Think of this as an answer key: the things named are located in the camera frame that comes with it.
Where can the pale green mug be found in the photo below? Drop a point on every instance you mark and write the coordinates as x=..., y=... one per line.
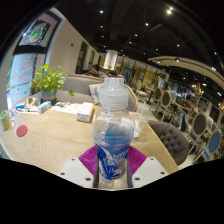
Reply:
x=5, y=120

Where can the flat round red coaster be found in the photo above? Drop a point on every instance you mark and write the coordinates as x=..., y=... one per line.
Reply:
x=22, y=130

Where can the clear blue-labelled water bottle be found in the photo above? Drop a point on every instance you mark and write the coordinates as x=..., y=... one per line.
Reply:
x=112, y=136

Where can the white cylindrical column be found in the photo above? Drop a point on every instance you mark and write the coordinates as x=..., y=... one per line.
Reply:
x=110, y=60

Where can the group of round-backed chairs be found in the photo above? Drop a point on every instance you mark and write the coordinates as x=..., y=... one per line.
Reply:
x=199, y=125

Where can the group of ceiling spotlights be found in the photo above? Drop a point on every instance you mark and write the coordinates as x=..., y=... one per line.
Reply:
x=169, y=11

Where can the clear drinking glass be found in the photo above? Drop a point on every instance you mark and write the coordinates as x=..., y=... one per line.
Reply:
x=140, y=125

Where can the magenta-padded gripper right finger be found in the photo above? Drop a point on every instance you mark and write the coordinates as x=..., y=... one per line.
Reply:
x=150, y=169

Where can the large decorated window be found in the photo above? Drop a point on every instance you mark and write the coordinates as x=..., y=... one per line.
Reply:
x=26, y=66

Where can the grey chevron cushion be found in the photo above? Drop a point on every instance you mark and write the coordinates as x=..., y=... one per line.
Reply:
x=94, y=93

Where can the beige curved sofa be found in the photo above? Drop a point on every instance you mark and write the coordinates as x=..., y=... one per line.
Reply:
x=78, y=85

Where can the green potted plant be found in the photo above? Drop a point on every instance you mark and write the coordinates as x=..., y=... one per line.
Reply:
x=50, y=80

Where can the light blue tissue pack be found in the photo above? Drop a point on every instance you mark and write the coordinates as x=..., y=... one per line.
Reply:
x=44, y=106

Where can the person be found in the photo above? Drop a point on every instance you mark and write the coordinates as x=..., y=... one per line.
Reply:
x=185, y=111
x=93, y=70

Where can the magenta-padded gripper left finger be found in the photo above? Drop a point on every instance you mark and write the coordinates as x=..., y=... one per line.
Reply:
x=74, y=170

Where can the grey tufted armchair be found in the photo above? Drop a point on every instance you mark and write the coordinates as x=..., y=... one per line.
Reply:
x=171, y=140

